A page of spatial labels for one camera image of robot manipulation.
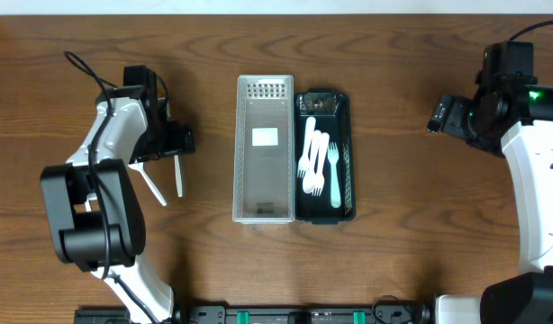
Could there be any clear plastic perforated basket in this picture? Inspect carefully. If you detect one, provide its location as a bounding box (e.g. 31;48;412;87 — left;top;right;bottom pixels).
232;75;296;224

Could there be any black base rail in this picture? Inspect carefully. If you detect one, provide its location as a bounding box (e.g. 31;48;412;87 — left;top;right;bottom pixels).
73;294;440;324

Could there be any white plastic fork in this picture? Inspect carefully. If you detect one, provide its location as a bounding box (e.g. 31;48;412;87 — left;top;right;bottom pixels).
313;132;330;196
297;116;316;178

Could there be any black plastic perforated basket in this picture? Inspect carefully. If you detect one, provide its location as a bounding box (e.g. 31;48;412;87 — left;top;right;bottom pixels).
294;88;357;224

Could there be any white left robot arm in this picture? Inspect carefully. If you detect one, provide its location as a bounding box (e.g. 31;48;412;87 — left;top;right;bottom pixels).
40;85;195;323

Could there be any pale green plastic fork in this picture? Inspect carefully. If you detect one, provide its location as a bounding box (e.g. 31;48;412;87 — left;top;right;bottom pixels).
327;142;341;209

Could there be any white plastic spoon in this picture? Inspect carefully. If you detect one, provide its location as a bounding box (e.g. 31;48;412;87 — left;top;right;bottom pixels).
174;155;184;197
128;162;168;206
303;130;322;194

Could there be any white label sticker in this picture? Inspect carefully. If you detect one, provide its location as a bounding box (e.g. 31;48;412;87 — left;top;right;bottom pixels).
251;128;278;147

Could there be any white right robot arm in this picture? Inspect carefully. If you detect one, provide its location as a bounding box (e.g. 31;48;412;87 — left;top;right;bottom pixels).
427;85;553;324

